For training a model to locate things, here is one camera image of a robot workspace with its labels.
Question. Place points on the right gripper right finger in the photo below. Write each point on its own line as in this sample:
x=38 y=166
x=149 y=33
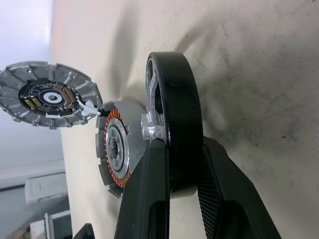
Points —
x=231 y=199

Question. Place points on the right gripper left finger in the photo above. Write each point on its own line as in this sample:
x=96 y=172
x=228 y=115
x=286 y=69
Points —
x=154 y=189

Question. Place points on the silver motor housing copper windings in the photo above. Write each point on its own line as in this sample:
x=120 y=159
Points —
x=117 y=147

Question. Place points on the silver finned lid circuit board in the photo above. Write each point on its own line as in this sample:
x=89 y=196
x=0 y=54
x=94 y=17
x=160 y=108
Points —
x=37 y=97

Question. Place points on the black pointed object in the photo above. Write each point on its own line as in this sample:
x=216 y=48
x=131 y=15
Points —
x=84 y=232

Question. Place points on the white framed panel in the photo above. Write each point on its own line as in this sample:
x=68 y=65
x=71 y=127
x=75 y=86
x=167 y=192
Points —
x=58 y=225

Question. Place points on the white box appliance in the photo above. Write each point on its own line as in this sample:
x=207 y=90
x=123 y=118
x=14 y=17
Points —
x=45 y=185

